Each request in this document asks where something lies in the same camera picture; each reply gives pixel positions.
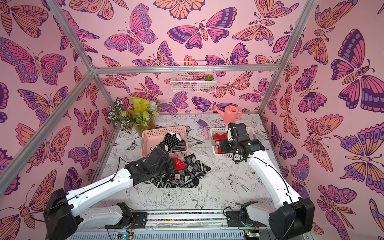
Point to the black plaid sock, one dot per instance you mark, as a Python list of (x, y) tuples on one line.
[(195, 169)]

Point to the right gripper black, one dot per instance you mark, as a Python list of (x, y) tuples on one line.
[(227, 144)]

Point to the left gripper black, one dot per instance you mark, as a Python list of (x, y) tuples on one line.
[(170, 162)]

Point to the white wire wall basket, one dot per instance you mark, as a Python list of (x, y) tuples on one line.
[(188, 76)]

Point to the pink plastic basket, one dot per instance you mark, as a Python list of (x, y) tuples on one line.
[(151, 138)]

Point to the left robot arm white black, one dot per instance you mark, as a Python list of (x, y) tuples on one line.
[(68, 212)]

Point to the purple pink garden trowel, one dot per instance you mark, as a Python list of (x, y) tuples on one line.
[(204, 125)]

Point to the artificial plant bouquet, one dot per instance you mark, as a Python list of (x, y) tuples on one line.
[(135, 113)]

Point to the pink watering can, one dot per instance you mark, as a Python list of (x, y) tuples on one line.
[(230, 115)]

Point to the white plastic basket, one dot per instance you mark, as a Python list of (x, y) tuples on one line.
[(224, 131)]

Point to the black pinstripe sock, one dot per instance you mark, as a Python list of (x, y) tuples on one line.
[(170, 140)]

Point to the red patterned sock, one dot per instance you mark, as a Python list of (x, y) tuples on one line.
[(179, 165)]

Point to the black white striped sock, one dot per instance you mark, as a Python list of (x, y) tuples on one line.
[(164, 183), (179, 147)]

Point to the plain red sock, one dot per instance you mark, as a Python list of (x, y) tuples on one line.
[(217, 138)]

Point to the small green succulent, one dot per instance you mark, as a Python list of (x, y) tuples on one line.
[(209, 77)]

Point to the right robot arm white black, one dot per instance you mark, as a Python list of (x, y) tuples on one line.
[(292, 215)]

